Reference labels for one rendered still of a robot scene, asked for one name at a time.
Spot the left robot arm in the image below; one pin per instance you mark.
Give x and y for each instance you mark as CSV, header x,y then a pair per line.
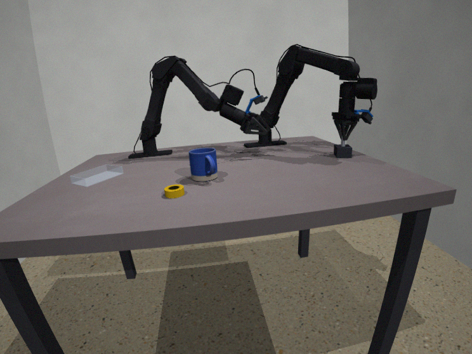
x,y
292,65

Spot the blue mug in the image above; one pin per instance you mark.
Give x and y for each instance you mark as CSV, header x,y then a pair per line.
x,y
203,166

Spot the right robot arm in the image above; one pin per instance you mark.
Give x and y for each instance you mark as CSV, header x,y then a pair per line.
x,y
163,73

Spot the yellow tape roll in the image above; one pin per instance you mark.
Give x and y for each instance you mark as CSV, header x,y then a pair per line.
x,y
174,191

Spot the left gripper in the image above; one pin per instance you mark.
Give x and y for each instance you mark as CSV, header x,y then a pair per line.
x,y
346,109

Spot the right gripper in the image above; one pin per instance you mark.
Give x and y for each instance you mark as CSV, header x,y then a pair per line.
x,y
247,121

